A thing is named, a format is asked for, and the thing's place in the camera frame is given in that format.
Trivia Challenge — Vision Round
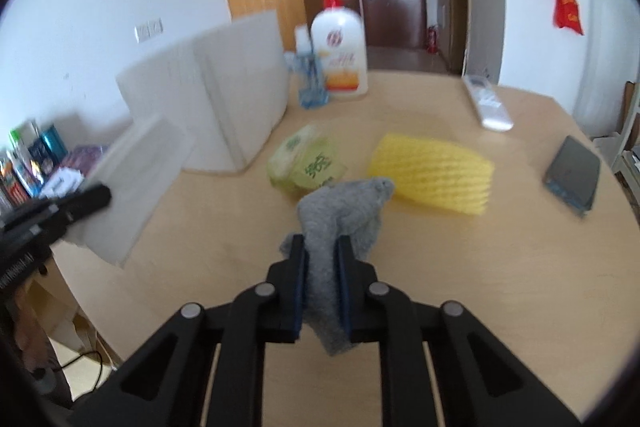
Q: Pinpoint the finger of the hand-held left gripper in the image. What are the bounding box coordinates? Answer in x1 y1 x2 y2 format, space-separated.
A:
30 184 112 235

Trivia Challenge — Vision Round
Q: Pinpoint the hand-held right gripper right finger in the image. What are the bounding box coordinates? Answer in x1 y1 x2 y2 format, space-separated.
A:
334 234 583 427

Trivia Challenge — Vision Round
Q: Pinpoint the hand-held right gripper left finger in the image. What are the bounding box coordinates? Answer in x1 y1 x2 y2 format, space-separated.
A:
70 234 308 427

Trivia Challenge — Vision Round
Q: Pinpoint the white foam sheet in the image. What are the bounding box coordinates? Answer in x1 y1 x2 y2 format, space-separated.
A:
70 114 196 267

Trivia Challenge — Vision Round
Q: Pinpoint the grey sock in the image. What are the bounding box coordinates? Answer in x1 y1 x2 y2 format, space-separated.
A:
279 177 396 356

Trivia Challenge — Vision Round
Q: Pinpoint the green tissue packet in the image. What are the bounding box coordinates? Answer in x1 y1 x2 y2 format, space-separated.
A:
266 124 349 198

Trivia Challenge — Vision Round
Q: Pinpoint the yellow foam fruit net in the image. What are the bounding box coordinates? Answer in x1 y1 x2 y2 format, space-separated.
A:
367 133 496 218

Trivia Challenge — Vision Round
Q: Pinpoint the white foam box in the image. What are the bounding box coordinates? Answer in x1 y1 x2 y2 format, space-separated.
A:
116 9 290 172

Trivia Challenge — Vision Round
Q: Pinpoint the person's left forearm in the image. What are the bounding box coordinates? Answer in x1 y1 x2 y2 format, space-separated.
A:
12 297 56 378

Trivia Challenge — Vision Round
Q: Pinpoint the white printed leaflet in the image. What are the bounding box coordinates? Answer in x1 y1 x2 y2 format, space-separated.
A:
40 169 83 198

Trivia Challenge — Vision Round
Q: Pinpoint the dark blue box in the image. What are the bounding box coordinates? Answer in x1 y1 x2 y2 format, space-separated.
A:
27 139 48 188

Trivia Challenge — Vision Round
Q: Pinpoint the small blue bottle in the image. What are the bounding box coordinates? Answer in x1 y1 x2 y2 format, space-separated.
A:
285 24 331 109

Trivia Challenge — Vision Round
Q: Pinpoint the white pump lotion bottle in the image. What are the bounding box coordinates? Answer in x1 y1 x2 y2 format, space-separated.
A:
310 0 369 100

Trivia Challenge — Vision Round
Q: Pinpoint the white remote control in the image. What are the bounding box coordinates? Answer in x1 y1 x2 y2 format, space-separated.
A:
461 75 515 131

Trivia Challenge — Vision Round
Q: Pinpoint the dark smartphone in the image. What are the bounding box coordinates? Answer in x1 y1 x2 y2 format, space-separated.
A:
543 135 602 214

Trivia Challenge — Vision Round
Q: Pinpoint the grey metal bunk bed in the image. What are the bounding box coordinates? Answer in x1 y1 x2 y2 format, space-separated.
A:
607 127 640 188

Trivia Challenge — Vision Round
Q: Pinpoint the brown wooden board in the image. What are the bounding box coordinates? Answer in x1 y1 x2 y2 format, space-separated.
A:
621 79 640 135

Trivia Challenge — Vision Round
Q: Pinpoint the red printed bag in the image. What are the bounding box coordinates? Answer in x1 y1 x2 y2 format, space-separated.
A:
550 0 585 36

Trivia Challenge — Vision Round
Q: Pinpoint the black cable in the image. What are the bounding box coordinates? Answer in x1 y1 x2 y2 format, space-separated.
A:
52 347 121 388

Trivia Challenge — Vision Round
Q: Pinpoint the double white light switch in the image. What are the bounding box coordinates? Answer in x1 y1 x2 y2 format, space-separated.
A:
135 19 164 42

